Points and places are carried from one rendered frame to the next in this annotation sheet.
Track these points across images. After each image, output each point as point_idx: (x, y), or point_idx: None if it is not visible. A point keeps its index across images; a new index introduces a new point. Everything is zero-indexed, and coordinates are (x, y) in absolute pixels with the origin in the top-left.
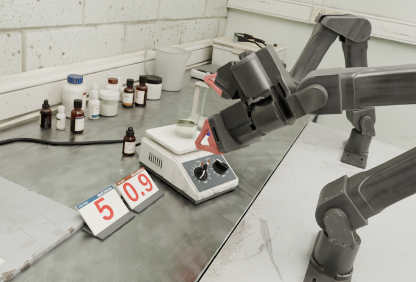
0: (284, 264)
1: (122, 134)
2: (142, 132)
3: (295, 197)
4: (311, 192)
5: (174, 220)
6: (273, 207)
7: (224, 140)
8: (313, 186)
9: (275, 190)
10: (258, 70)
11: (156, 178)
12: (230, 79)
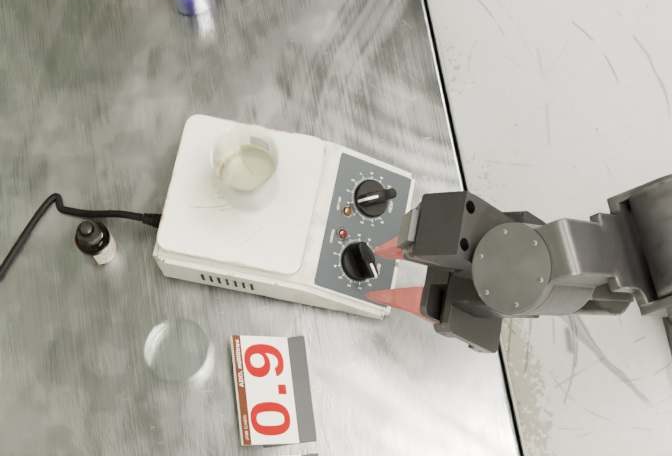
0: (629, 356)
1: (6, 175)
2: (35, 118)
3: (532, 103)
4: (550, 48)
5: (388, 401)
6: (515, 186)
7: (485, 339)
8: (540, 14)
9: (482, 111)
10: (564, 298)
11: (243, 293)
12: (462, 268)
